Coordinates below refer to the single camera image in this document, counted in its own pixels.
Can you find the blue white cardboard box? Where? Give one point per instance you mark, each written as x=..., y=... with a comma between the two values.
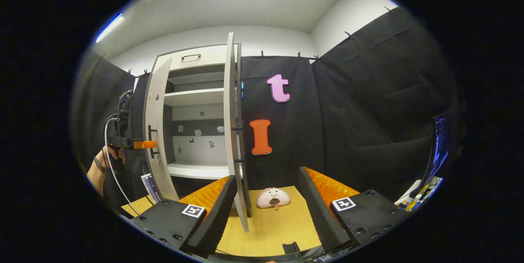
x=150, y=187

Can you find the beige double-door shoe cabinet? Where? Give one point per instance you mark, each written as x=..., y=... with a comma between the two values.
x=192, y=113

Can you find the black backdrop cloth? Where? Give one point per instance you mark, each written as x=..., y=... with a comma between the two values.
x=368, y=111

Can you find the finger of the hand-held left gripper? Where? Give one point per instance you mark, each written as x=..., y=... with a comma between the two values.
x=145, y=144

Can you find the white cabinet shelf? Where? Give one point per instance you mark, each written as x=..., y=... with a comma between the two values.
x=192, y=97
x=196, y=170
x=196, y=78

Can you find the beige cabinet drawer front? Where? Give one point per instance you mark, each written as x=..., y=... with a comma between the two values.
x=213, y=56

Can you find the beige shoe cabinet door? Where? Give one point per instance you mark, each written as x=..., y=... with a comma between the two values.
x=230, y=111
x=155, y=107

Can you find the colourful desk clutter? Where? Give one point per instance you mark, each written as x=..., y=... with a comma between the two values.
x=421, y=195

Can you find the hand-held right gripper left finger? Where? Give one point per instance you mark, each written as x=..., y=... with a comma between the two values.
x=213, y=222

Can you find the black wristband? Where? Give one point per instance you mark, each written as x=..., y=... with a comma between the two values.
x=99, y=165

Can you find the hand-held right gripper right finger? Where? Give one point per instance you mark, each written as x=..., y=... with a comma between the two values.
x=317, y=214

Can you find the computer monitor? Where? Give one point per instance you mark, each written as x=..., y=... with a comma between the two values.
x=440, y=148

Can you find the pink plush toy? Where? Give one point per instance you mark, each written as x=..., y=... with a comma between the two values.
x=272, y=196

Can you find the small ceiling light panel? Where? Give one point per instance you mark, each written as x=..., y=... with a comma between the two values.
x=109, y=28

